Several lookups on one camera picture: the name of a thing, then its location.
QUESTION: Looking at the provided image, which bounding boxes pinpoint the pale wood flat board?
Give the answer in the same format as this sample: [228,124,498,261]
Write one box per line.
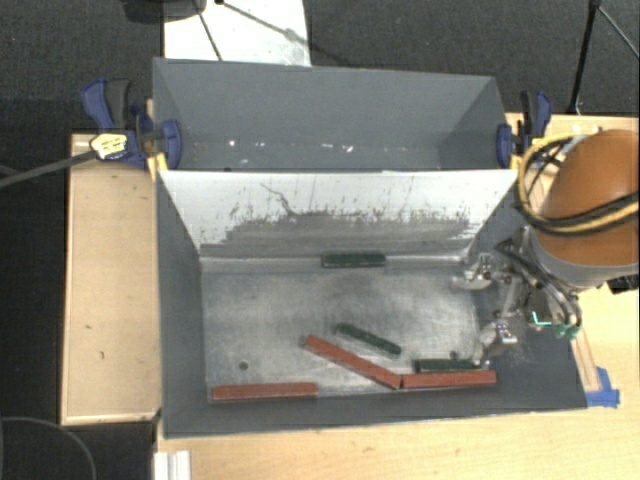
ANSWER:
[59,132,164,427]

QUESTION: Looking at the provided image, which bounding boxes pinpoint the red-brown flat block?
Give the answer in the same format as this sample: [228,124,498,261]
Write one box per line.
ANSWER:
[299,334,403,391]
[210,381,320,403]
[401,369,499,390]

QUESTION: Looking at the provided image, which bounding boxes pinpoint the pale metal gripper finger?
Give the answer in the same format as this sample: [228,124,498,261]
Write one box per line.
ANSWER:
[478,320,520,370]
[451,252,495,292]

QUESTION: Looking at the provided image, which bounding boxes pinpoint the grey metal bin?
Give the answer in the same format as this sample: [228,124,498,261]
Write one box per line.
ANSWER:
[151,57,589,439]

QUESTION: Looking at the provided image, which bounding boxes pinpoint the black cylinder on white bracket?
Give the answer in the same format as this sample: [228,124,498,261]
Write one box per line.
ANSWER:
[607,275,640,295]

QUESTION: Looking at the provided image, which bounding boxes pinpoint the dark green flat block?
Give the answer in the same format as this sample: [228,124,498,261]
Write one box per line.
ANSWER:
[333,321,403,357]
[321,251,388,270]
[413,357,484,375]

